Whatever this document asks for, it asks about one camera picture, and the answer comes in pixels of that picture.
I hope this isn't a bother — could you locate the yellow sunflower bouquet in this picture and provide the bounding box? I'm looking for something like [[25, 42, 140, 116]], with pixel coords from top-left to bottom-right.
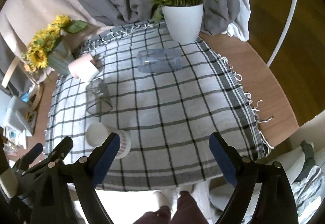
[[22, 14, 88, 73]]

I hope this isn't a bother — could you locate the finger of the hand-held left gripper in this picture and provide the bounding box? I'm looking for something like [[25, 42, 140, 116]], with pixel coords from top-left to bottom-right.
[[14, 143, 43, 170], [19, 136, 74, 176]]

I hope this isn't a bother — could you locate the person's leg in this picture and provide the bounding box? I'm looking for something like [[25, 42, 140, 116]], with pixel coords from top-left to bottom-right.
[[133, 205, 172, 224], [171, 190, 207, 224]]

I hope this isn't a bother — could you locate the person's right leg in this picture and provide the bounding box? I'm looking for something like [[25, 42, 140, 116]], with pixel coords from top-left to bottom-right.
[[171, 190, 207, 224]]

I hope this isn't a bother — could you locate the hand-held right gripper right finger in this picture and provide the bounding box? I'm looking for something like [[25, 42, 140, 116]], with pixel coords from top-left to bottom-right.
[[209, 132, 299, 224]]

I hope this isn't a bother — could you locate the white slipper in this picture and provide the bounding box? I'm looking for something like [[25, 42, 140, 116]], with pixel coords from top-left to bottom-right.
[[152, 190, 173, 210]]

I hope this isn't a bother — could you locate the person's left leg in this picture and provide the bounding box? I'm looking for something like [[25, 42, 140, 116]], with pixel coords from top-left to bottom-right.
[[133, 205, 172, 224]]

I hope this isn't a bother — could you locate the white striped paper cup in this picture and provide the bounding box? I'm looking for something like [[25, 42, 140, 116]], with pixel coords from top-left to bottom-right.
[[86, 122, 131, 160]]

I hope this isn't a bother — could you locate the dark grey cloth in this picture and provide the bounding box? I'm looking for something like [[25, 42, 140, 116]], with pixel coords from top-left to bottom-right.
[[296, 140, 316, 181]]

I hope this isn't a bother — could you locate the white grey clothing pile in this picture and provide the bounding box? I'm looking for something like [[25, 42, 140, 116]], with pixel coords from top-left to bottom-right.
[[289, 163, 324, 224]]

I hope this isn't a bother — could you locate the green plant in white pot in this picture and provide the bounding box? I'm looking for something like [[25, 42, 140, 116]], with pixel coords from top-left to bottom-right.
[[150, 0, 216, 44]]

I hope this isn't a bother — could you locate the pink white mug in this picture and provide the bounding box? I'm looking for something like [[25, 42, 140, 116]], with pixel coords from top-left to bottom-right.
[[68, 53, 100, 83]]

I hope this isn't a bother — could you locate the clear glass tumbler lying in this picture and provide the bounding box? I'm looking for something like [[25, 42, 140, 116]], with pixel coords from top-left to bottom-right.
[[136, 48, 182, 73]]

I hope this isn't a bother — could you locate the clear glass cup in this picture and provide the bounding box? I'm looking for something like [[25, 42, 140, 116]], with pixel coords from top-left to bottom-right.
[[86, 79, 113, 116]]

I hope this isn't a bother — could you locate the white sheer curtain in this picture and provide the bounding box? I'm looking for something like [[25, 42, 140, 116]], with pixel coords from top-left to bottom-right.
[[223, 0, 252, 42]]

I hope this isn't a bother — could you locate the bent wooden chair frame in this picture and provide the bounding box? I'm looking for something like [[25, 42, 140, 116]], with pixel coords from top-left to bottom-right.
[[1, 54, 45, 115]]

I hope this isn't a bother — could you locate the black white checked tablecloth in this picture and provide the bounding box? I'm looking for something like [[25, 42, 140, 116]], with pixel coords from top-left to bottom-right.
[[43, 19, 275, 192]]

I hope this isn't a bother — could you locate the beige curtain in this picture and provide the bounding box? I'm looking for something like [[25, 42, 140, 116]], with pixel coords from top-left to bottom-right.
[[0, 0, 112, 48]]

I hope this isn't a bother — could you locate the grey-green ribbed vase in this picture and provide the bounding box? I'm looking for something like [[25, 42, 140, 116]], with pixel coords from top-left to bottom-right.
[[47, 37, 75, 76]]

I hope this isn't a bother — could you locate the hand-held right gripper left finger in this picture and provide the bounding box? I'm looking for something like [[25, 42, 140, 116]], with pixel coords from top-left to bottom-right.
[[30, 133, 120, 224]]

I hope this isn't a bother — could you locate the white curved tube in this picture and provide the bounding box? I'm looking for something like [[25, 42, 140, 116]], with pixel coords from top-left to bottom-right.
[[265, 0, 301, 67]]

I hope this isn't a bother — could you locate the pile of white boxes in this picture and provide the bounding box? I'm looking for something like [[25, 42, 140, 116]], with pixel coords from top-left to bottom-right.
[[0, 94, 36, 143]]

